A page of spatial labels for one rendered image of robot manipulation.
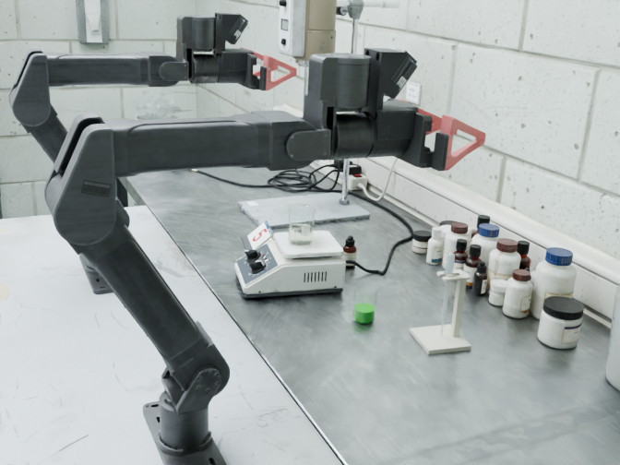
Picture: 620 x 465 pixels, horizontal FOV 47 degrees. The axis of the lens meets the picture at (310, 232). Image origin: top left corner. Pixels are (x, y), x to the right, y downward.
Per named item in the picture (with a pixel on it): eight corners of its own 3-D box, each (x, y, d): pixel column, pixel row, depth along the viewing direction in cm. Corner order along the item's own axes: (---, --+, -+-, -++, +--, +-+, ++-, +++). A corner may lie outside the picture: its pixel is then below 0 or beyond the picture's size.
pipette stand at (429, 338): (428, 354, 120) (436, 284, 115) (409, 331, 127) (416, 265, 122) (470, 350, 122) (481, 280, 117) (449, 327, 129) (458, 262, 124)
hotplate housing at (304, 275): (244, 300, 136) (244, 261, 133) (233, 273, 148) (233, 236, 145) (355, 292, 141) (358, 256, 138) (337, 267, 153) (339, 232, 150)
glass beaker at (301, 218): (319, 244, 142) (321, 206, 139) (302, 252, 138) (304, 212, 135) (296, 236, 145) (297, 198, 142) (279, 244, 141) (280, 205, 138)
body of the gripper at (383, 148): (393, 101, 96) (344, 101, 93) (436, 115, 88) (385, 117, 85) (388, 148, 98) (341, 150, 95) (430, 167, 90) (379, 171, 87)
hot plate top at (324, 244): (284, 258, 135) (284, 255, 135) (271, 236, 146) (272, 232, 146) (344, 256, 138) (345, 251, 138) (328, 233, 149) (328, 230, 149)
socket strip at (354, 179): (351, 191, 205) (351, 176, 204) (294, 157, 239) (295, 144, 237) (367, 189, 208) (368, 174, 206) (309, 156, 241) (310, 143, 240)
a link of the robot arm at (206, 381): (200, 333, 95) (158, 340, 93) (221, 365, 88) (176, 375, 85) (200, 374, 97) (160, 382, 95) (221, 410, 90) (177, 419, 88)
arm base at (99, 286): (110, 218, 152) (76, 221, 149) (129, 252, 135) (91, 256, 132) (112, 253, 155) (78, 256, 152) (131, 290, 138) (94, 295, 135)
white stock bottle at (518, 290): (502, 316, 134) (508, 275, 131) (502, 305, 138) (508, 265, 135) (528, 320, 133) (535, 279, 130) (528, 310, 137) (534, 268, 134)
